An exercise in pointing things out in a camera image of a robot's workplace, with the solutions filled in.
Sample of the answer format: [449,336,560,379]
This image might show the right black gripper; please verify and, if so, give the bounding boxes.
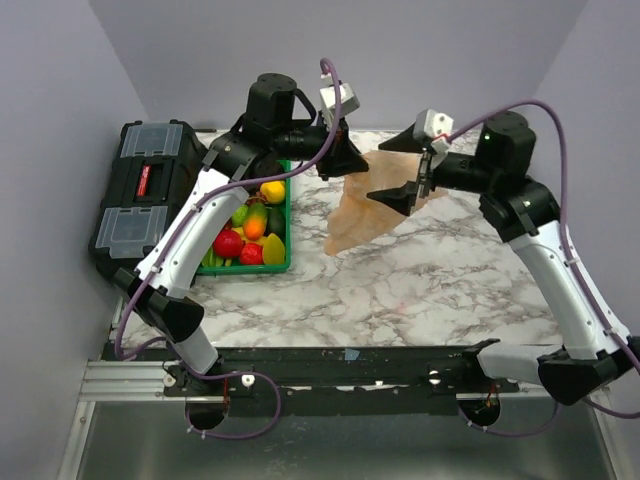
[368,122,498,214]

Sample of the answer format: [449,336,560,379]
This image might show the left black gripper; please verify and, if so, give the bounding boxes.
[270,107,368,180]

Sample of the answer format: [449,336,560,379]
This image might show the orange plastic bag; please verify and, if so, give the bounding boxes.
[324,150,420,256]

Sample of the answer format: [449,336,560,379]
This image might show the orange green fake mango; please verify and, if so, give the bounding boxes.
[242,203,268,240]

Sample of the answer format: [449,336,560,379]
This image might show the red fake apple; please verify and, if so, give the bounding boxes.
[212,229,244,259]

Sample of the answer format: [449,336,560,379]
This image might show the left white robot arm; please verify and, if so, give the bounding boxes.
[114,119,368,395]

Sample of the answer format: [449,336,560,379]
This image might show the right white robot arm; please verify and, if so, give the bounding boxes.
[368,110,639,405]

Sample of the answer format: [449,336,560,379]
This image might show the dark purple fake plum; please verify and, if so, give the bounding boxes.
[254,154,284,180]

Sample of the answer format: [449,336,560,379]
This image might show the yellow fake pear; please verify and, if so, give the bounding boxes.
[259,180,287,205]

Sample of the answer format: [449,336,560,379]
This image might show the dark green fake avocado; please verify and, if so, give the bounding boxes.
[266,207,287,238]

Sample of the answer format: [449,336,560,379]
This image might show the yellow fake starfruit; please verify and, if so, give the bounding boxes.
[262,233,286,265]

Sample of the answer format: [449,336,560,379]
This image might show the light green fake fruit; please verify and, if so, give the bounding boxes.
[231,205,249,228]

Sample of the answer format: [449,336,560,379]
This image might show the red fake strawberry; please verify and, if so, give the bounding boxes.
[238,243,264,266]

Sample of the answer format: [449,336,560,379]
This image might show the green fake starfruit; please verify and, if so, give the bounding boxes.
[201,247,225,268]

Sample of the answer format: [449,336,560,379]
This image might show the green plastic basket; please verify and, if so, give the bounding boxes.
[197,180,292,276]

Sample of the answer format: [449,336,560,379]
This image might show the black tool box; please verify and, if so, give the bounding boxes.
[88,119,206,282]

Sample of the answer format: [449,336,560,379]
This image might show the blue tape piece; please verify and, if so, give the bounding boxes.
[344,348,360,362]

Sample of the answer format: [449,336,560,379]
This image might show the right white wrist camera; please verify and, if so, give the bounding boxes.
[412,109,454,154]

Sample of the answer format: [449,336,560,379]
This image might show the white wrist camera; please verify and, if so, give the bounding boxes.
[412,109,454,154]
[319,82,360,122]

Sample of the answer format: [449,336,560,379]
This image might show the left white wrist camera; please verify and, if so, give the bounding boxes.
[319,82,360,122]

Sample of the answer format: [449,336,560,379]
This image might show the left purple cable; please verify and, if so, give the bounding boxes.
[113,57,346,441]

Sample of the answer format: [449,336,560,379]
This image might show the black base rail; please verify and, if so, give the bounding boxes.
[101,346,519,418]

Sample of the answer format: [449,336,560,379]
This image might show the aluminium frame rail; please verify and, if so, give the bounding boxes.
[79,361,611,402]

